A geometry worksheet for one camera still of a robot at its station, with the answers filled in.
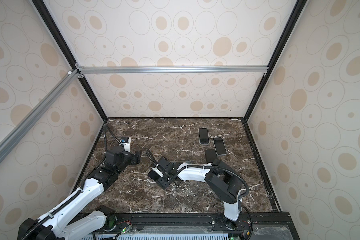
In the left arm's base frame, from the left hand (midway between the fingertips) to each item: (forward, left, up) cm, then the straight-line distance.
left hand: (139, 147), depth 81 cm
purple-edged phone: (+7, -43, -20) cm, 48 cm away
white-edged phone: (+23, -39, -20) cm, 49 cm away
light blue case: (+23, -39, -20) cm, 49 cm away
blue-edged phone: (+13, -49, -19) cm, 54 cm away
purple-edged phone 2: (-13, -8, -7) cm, 17 cm away
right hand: (-11, -12, -18) cm, 24 cm away
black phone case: (+7, -42, -20) cm, 48 cm away
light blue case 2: (+13, -49, -19) cm, 54 cm away
